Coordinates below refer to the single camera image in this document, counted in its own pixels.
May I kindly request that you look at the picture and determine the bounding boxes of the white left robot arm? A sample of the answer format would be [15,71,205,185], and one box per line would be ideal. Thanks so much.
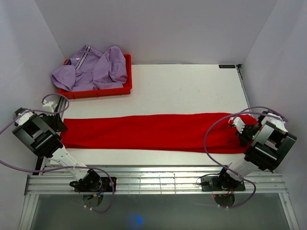
[12,108,102,192]

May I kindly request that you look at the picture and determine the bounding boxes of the aluminium side table rail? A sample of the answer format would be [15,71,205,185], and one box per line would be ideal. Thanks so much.
[236,64,250,107]

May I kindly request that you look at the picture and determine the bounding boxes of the purple shirt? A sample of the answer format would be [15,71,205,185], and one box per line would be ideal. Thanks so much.
[51,45,128,92]

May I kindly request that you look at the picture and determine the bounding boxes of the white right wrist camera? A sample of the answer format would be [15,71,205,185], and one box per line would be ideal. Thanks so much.
[228,116,246,134]

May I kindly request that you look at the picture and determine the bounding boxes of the small dark table label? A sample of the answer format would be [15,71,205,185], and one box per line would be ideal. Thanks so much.
[218,64,236,69]

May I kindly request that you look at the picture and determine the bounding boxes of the aluminium table edge rail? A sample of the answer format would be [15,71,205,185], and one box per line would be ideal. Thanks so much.
[25,166,288,195]

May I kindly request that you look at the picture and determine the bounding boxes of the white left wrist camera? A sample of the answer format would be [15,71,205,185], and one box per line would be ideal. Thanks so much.
[42,100,58,113]

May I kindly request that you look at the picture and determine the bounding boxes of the red plastic bin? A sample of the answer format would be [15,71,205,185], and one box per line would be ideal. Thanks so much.
[58,54,132,100]

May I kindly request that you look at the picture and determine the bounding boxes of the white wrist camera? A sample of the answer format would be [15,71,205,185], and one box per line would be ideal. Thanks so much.
[42,100,58,113]
[228,116,246,134]

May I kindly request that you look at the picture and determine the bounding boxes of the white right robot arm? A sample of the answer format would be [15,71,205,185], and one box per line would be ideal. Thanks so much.
[215,110,297,190]

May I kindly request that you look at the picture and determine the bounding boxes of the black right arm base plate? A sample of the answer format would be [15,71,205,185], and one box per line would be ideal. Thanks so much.
[200,174,246,192]

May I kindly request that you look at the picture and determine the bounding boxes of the red trousers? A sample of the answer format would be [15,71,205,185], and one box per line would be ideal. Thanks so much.
[60,113,247,154]

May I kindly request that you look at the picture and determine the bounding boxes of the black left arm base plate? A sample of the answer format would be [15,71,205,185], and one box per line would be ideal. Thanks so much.
[69,177,117,192]

